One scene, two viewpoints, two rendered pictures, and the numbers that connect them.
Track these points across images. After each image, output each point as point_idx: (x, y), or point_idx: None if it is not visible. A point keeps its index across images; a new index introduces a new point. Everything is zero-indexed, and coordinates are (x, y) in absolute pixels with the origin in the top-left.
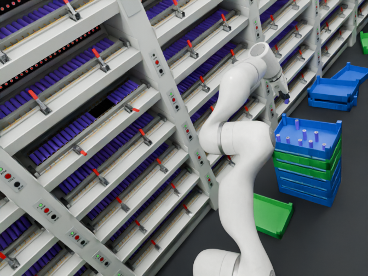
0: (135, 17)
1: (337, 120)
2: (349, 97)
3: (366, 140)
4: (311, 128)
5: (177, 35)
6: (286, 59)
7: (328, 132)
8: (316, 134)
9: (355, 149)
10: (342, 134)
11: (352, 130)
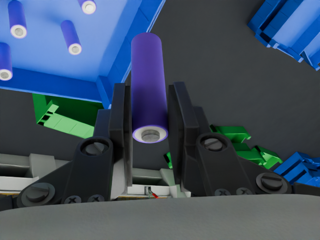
0: None
1: (236, 1)
2: (267, 42)
3: (169, 43)
4: (135, 9)
5: None
6: None
7: (105, 56)
8: (66, 44)
9: (152, 26)
10: (194, 7)
11: (199, 25)
